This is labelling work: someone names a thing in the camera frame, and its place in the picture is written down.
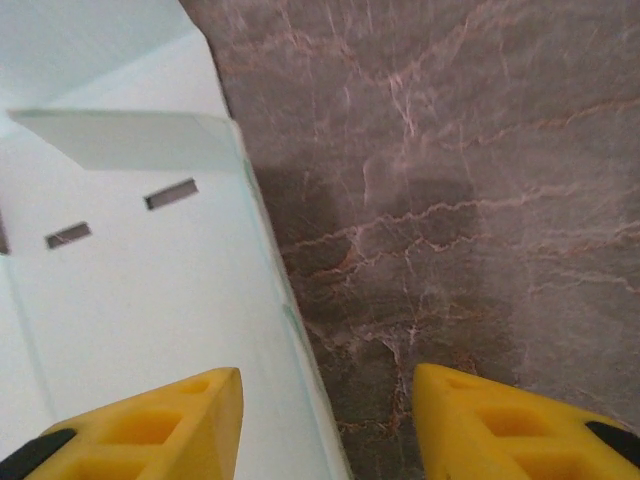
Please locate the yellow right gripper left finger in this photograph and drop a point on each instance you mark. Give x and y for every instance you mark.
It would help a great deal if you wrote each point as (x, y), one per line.
(150, 440)

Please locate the light teal paper box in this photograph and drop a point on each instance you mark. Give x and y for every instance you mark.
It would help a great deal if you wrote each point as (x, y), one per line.
(150, 300)

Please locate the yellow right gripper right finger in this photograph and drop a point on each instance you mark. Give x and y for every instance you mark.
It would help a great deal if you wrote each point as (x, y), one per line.
(500, 440)

